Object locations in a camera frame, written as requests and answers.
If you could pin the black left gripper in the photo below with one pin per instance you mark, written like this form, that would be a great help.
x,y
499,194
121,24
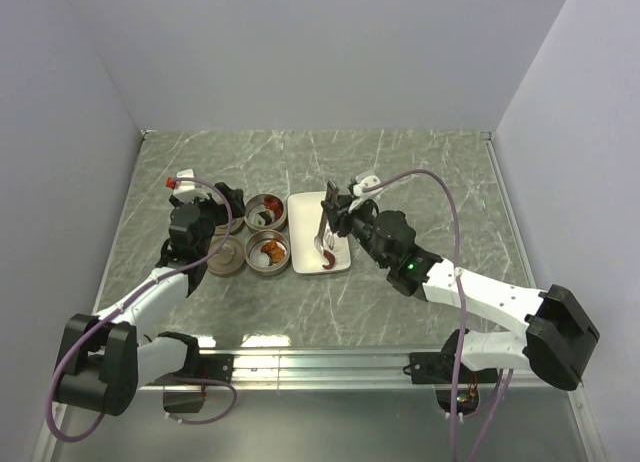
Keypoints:
x,y
234,197

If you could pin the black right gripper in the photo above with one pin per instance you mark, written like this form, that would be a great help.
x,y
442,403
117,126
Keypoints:
x,y
341,216

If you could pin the brown tin lid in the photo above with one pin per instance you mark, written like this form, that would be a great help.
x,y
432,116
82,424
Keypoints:
x,y
227,259
235,227

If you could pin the sushi roll piece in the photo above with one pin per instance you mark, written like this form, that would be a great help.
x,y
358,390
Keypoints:
x,y
261,219

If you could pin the red sausage piece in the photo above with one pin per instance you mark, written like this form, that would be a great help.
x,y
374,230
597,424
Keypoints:
x,y
272,203

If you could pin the metal tongs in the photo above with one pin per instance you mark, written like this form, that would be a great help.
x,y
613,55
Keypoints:
x,y
325,238

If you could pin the red curved sausage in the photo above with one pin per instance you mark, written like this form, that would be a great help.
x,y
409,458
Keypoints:
x,y
329,260

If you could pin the white round food piece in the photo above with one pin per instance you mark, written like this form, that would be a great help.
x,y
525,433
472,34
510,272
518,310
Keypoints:
x,y
262,259

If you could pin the orange fried food piece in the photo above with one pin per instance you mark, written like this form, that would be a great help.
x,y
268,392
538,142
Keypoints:
x,y
277,255

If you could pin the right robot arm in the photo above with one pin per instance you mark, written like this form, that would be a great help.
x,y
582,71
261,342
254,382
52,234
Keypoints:
x,y
545,331

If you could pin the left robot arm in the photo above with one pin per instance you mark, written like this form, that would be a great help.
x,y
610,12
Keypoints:
x,y
102,360

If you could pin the far metal lunch tin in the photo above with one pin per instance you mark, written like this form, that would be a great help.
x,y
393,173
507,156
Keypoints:
x,y
255,205

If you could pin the metal lunch tin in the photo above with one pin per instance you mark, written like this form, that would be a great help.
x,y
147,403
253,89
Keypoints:
x,y
267,253
255,205

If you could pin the near metal lunch tin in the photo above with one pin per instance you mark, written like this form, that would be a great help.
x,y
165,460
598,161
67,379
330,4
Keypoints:
x,y
267,253

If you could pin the white rectangular plate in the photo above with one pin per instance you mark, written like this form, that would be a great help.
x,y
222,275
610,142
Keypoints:
x,y
304,214

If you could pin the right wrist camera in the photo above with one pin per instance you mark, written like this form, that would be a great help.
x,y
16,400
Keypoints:
x,y
365,186

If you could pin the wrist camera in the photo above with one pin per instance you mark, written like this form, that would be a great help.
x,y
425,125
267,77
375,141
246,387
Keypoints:
x,y
184,188
365,186

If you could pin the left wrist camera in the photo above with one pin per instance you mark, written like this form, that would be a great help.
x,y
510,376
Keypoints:
x,y
184,188

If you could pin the side aluminium rail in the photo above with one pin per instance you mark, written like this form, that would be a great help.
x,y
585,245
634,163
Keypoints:
x,y
501,252

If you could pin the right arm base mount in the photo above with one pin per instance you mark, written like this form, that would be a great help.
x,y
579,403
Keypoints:
x,y
435,368

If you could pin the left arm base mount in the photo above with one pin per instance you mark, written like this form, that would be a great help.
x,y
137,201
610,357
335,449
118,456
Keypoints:
x,y
204,370

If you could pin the aluminium frame rail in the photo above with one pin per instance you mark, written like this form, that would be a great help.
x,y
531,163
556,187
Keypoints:
x,y
343,368

